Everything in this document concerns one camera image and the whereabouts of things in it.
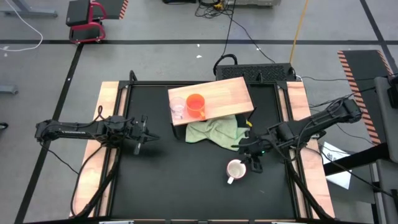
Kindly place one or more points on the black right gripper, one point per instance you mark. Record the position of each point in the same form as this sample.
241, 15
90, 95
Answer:
256, 143

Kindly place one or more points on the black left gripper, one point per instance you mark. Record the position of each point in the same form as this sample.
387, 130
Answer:
136, 132

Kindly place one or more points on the patterned ceramic mug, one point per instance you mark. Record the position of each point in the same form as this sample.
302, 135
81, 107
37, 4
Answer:
234, 171

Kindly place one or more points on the small clear glass cup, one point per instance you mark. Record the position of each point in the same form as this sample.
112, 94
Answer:
177, 107

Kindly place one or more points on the orange plastic mug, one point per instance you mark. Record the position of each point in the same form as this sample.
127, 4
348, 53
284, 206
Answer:
195, 105

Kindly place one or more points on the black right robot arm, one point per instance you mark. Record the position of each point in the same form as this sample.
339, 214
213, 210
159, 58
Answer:
317, 119

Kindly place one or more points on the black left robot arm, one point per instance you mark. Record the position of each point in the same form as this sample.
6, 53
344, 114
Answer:
71, 132

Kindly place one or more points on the wooden shelf board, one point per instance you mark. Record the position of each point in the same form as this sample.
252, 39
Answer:
227, 96

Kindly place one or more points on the green cloth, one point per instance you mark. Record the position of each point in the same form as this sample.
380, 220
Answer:
217, 132

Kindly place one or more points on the white paper sheet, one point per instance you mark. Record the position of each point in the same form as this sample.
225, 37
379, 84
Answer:
337, 174

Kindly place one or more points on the black perforated computer case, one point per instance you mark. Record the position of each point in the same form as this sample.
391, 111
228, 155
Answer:
253, 72

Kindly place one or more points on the small black orange-striped plate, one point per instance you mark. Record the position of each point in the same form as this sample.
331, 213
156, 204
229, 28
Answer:
115, 7

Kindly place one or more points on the black mat with orange stripes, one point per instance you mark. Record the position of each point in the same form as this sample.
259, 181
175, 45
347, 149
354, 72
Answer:
362, 74

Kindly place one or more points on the grey desk foot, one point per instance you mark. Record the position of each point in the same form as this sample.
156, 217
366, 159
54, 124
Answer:
28, 12

